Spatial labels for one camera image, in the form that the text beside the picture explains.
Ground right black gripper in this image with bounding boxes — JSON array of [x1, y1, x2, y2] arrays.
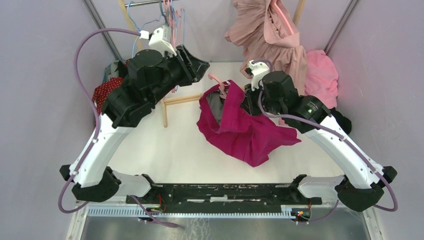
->
[[241, 78, 285, 117]]

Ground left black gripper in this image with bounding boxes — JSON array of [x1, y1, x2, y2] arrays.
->
[[149, 43, 211, 105]]

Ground magenta garment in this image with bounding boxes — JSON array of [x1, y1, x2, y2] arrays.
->
[[196, 80, 301, 167]]

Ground dusty pink skirt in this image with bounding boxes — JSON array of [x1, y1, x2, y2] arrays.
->
[[224, 0, 305, 76]]

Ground pink plastic hanger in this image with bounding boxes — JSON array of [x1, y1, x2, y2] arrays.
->
[[272, 0, 294, 35]]

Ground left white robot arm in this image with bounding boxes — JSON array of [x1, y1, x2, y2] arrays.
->
[[60, 45, 210, 204]]

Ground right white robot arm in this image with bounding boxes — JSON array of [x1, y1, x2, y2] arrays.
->
[[240, 69, 399, 212]]

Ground grey teal hanger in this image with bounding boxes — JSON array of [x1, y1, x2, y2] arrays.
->
[[158, 0, 169, 26]]

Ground light blue hanger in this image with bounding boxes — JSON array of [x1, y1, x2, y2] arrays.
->
[[126, 1, 162, 57]]

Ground teal basket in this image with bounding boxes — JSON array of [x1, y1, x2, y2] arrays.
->
[[102, 60, 127, 83]]

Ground pink towel garment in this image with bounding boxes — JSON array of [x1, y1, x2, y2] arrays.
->
[[278, 49, 340, 126]]

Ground red polka dot garment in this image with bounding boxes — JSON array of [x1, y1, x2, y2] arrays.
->
[[92, 59, 129, 115]]

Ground black cloth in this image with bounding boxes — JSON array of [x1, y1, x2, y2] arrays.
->
[[330, 108, 352, 135]]

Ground wooden clothes rack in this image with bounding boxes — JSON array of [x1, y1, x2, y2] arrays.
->
[[117, 0, 306, 128]]

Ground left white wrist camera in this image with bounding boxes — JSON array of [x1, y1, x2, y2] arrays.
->
[[139, 25, 177, 57]]

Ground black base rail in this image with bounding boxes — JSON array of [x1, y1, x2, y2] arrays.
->
[[137, 183, 323, 214]]

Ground white slotted cable duct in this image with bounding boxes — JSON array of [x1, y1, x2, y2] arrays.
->
[[87, 206, 295, 220]]

